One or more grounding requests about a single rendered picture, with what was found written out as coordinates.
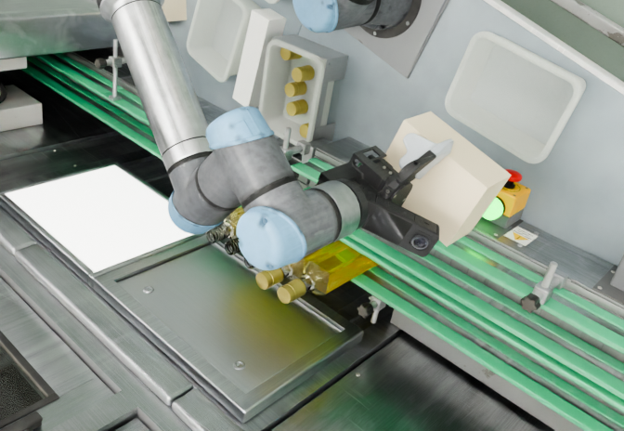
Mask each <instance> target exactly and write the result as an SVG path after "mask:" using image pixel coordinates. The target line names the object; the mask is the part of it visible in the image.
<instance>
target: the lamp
mask: <svg viewBox="0 0 624 431"><path fill-rule="evenodd" d="M504 212H505V204H504V202H503V200H502V199H501V198H500V197H498V196H496V198H495V199H494V200H493V202H492V203H491V205H490V206H489V207H488V209H487V210H486V212H485V213H484V214H483V215H482V217H484V218H485V219H488V220H494V219H496V218H499V217H501V216H502V215H503V214H504Z"/></svg>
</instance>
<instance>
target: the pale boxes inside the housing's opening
mask: <svg viewBox="0 0 624 431"><path fill-rule="evenodd" d="M25 68H27V57H23V58H14V59H0V72H2V71H10V70H17V69H25ZM4 87H5V88H6V92H7V95H6V99H5V100H4V101H3V102H2V103H0V132H4V131H8V130H13V129H18V128H23V127H28V126H33V125H38V124H42V123H43V113H42V103H41V102H39V101H38V100H36V99H35V98H33V97H31V96H30V95H28V94H27V93H25V92H24V91H22V90H21V89H19V88H18V87H16V86H15V85H4Z"/></svg>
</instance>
